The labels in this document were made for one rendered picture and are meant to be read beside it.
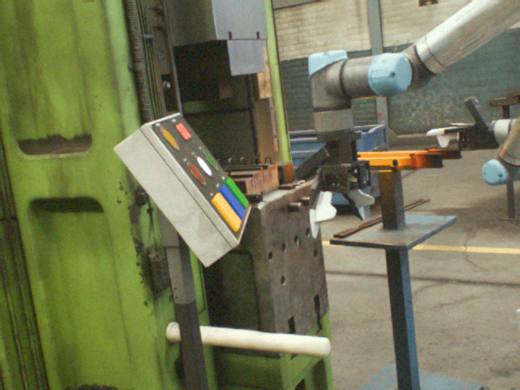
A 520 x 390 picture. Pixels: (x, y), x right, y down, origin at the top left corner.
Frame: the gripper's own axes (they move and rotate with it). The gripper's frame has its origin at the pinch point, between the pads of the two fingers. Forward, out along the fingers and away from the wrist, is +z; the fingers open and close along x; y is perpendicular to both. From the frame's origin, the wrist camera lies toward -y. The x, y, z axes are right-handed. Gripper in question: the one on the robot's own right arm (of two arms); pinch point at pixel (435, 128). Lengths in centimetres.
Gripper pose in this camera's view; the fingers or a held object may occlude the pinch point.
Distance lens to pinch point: 223.7
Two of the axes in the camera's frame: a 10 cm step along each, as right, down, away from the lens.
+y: 1.2, 9.8, 1.8
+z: -7.6, -0.2, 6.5
